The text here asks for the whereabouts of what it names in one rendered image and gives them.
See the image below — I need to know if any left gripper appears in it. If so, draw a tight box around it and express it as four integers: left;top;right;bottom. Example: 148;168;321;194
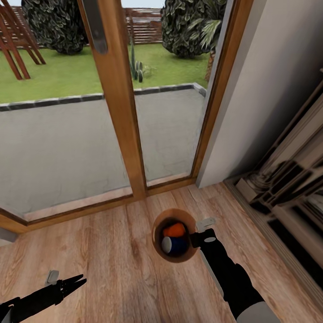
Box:
30;274;87;316

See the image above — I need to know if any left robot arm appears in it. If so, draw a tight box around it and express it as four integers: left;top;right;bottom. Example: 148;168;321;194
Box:
0;270;87;323

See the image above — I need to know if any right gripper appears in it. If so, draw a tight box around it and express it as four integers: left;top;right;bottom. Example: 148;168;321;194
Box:
189;228;216;248

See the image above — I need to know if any trash can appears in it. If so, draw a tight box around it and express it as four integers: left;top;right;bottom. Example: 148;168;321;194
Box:
151;208;199;264

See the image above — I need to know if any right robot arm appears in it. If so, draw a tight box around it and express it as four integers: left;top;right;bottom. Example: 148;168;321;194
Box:
189;218;281;323

